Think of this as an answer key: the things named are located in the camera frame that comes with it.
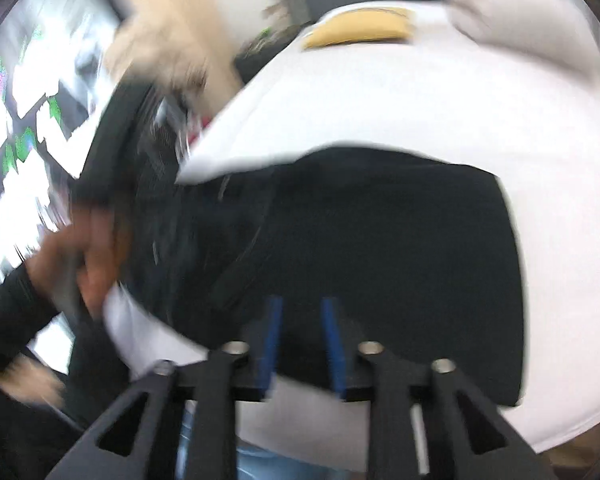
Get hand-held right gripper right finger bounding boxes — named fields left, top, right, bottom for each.
left=321, top=297, right=556, bottom=480

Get yellow pillow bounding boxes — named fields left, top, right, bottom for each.
left=302, top=7, right=416, bottom=51

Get person's left hand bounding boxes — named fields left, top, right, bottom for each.
left=30, top=207, right=133, bottom=323

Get rolled white duvet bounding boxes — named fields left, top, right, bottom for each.
left=440, top=0, right=600, bottom=86

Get grey nightstand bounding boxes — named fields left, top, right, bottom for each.
left=234, top=25, right=303, bottom=87

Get beige puffer jacket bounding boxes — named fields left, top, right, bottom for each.
left=104, top=25, right=216, bottom=107

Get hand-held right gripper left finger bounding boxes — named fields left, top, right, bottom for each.
left=45, top=296, right=284, bottom=480

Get black denim pants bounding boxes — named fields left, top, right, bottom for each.
left=130, top=145, right=526, bottom=408

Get grey bed with white sheet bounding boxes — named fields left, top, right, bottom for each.
left=102, top=0, right=600, bottom=471

